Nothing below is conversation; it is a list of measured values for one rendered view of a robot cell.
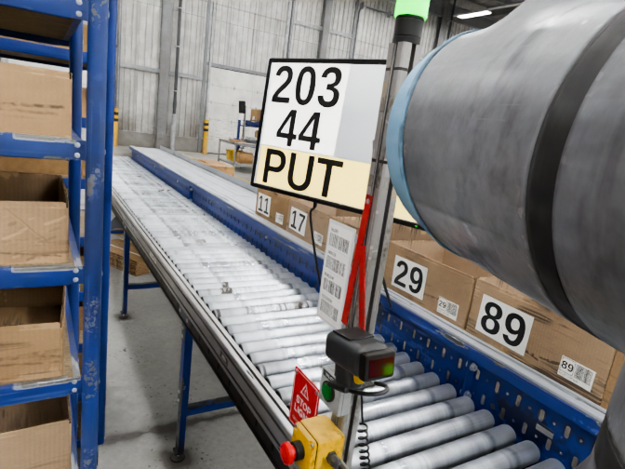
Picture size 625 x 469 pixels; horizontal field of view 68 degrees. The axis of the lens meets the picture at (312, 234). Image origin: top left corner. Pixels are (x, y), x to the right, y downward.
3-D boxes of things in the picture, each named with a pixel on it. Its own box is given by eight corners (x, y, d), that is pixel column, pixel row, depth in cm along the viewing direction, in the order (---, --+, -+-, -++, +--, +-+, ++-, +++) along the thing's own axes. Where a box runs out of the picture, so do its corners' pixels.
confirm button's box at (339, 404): (315, 397, 87) (320, 365, 85) (328, 395, 88) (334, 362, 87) (334, 419, 81) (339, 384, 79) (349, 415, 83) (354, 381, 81)
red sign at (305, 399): (287, 419, 100) (295, 366, 97) (291, 418, 100) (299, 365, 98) (326, 469, 87) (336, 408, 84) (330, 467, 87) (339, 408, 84)
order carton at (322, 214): (285, 231, 233) (288, 198, 229) (333, 231, 248) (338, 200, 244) (325, 254, 200) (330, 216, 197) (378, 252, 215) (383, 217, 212)
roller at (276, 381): (257, 390, 125) (259, 373, 124) (402, 362, 151) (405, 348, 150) (264, 400, 120) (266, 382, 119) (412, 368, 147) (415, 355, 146)
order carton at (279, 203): (254, 214, 265) (257, 185, 261) (298, 215, 281) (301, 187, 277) (285, 232, 233) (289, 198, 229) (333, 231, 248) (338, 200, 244)
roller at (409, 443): (335, 476, 92) (325, 488, 95) (502, 421, 119) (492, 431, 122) (325, 452, 95) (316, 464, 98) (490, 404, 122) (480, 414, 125)
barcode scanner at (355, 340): (360, 418, 69) (365, 350, 68) (319, 386, 79) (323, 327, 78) (394, 408, 72) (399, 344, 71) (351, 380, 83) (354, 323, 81)
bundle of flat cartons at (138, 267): (179, 266, 429) (179, 253, 426) (137, 276, 389) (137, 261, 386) (130, 248, 463) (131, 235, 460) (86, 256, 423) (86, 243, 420)
